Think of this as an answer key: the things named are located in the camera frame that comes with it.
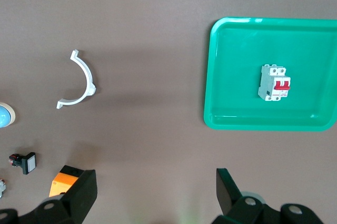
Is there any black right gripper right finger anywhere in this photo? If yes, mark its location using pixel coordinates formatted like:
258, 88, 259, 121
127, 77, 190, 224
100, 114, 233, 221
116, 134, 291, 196
212, 167, 325, 224

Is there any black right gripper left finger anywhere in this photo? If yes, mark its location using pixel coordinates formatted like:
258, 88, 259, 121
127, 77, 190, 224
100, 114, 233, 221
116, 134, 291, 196
0, 169, 97, 224

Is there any white circuit breaker red lever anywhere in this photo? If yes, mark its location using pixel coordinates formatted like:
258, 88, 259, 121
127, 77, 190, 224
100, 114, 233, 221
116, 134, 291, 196
257, 64, 292, 103

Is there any orange box with black base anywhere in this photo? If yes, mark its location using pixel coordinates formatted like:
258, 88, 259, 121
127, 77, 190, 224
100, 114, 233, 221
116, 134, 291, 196
48, 165, 85, 198

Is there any black square push button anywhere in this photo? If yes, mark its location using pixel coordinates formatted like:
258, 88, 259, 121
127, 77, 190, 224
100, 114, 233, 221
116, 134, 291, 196
8, 151, 37, 176

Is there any blue dome buzzer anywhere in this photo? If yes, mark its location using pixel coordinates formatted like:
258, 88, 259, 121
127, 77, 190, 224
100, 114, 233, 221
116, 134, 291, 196
0, 101, 19, 129

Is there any small white pipe clamp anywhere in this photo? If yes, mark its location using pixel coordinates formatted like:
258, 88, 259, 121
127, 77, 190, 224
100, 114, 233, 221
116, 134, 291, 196
56, 49, 97, 109

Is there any green plastic tray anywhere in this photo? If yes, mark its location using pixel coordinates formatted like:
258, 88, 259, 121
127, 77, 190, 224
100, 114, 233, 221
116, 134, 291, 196
203, 17, 337, 132

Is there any brown table cover sheet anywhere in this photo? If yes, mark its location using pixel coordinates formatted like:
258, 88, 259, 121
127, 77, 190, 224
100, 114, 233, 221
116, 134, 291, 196
0, 0, 337, 224

